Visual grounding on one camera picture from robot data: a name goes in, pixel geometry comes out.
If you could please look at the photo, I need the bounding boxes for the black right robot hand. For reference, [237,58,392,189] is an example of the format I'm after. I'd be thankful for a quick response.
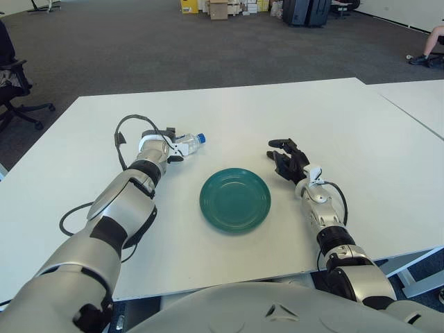
[266,137,310,184]

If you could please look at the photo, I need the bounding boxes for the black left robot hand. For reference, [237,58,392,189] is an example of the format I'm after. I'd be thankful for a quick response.
[140,126,185,164]

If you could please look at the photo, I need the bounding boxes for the clear bottle with blue cap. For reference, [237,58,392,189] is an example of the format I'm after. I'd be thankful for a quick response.
[173,133,208,157]

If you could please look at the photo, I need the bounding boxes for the green round plate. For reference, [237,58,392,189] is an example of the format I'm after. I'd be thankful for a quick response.
[199,167,272,236]

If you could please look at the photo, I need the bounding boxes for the brown cardboard box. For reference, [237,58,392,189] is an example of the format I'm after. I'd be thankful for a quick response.
[209,0,230,20]

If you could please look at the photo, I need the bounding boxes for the grey robot torso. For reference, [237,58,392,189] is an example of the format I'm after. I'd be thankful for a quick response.
[130,281,444,333]

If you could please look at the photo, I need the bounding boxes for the black office chair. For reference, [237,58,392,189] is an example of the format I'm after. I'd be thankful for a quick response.
[0,20,56,133]

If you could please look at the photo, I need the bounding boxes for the stack of white boxes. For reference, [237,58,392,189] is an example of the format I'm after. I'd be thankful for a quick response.
[228,0,271,15]

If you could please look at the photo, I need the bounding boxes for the white desk leg stand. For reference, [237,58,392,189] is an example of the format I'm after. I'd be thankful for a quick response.
[27,0,62,13]

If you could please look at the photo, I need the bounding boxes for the black swivel chair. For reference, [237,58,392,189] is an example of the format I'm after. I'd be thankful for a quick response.
[331,0,361,18]

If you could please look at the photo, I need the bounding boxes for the seated person's legs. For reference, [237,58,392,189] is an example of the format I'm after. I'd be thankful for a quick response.
[408,19,444,66]

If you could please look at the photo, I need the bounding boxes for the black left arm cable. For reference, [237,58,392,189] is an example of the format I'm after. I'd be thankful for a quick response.
[59,114,171,263]

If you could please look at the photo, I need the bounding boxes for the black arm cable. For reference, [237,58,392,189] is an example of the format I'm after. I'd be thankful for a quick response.
[322,180,349,226]
[59,114,171,263]

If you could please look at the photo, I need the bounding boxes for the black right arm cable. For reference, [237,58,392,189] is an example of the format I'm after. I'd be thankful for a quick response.
[322,180,349,226]

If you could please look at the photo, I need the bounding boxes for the white table leg frame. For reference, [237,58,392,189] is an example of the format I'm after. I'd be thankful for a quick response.
[369,244,444,298]

